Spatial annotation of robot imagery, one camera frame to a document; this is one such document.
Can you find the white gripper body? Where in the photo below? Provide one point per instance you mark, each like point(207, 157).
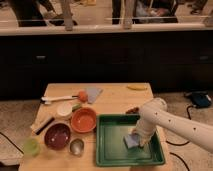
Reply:
point(145, 130)

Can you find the blue sponge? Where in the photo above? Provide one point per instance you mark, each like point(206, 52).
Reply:
point(131, 140)

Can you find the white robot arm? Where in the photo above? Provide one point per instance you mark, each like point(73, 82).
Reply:
point(154, 113)

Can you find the green plastic tray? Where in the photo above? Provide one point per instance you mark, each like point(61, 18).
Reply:
point(111, 149)

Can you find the brown red small object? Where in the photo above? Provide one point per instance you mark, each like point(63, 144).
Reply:
point(134, 110)

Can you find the yellow banana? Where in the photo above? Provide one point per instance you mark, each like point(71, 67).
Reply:
point(137, 87)

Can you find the blue bag on floor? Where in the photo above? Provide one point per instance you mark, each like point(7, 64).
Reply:
point(201, 100)

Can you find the orange bowl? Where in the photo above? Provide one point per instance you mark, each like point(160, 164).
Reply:
point(83, 120)

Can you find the grey blue cloth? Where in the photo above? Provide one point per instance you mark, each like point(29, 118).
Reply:
point(93, 94)

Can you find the orange ball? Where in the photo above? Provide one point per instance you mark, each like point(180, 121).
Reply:
point(82, 96)

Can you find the green small object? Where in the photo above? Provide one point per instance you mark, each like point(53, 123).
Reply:
point(76, 107)

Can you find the small metal cup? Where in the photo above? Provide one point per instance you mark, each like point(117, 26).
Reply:
point(77, 147)

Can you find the white small bowl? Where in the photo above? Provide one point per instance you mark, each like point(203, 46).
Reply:
point(64, 110)

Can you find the wooden table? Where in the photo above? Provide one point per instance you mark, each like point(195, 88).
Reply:
point(116, 98)

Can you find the maroon bowl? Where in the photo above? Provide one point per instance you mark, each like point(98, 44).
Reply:
point(57, 136)

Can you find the black and white brush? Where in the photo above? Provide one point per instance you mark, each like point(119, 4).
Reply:
point(37, 128)

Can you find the green plastic cup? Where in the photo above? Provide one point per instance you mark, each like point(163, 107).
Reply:
point(31, 147)

